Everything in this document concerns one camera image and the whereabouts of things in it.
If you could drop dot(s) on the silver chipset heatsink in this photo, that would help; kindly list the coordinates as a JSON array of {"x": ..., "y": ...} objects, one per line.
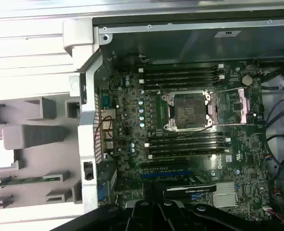
[{"x": 224, "y": 195}]

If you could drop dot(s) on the white barcode label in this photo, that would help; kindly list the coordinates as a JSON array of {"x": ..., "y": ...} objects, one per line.
[{"x": 227, "y": 34}]

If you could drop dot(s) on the grey parts rack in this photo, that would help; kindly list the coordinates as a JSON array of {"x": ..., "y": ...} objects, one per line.
[{"x": 36, "y": 156}]

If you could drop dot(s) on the grey case foot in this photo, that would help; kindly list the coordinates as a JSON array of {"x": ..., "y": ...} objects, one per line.
[{"x": 77, "y": 31}]

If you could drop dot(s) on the black graphics card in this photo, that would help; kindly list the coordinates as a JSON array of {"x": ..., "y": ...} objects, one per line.
[{"x": 192, "y": 188}]

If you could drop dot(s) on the blue expansion slot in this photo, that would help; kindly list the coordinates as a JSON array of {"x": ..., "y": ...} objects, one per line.
[{"x": 165, "y": 175}]

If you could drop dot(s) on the green motherboard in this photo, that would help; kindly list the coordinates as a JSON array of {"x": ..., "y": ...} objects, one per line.
[{"x": 252, "y": 144}]

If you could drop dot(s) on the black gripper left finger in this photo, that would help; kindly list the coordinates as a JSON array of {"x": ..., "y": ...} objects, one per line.
[{"x": 141, "y": 216}]

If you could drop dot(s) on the green RAM stick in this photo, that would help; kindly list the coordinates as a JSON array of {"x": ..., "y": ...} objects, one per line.
[{"x": 24, "y": 180}]

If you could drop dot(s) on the coin cell battery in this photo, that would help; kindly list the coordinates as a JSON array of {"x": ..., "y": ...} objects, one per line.
[{"x": 247, "y": 80}]

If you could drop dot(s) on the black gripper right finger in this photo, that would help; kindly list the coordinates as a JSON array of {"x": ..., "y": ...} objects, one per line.
[{"x": 177, "y": 216}]

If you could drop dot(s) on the black RAM slot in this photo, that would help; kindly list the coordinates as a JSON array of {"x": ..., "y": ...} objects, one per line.
[
  {"x": 180, "y": 84},
  {"x": 187, "y": 153},
  {"x": 187, "y": 142},
  {"x": 187, "y": 136},
  {"x": 180, "y": 73},
  {"x": 180, "y": 79},
  {"x": 187, "y": 147},
  {"x": 180, "y": 68}
]

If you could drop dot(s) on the CPU socket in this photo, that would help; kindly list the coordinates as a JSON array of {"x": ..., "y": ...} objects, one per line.
[{"x": 187, "y": 110}]

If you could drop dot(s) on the metal socket cover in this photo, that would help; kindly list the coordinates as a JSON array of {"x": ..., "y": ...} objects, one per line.
[{"x": 243, "y": 106}]

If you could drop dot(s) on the black expansion slot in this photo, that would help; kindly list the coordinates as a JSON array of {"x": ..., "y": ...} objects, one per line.
[{"x": 165, "y": 165}]

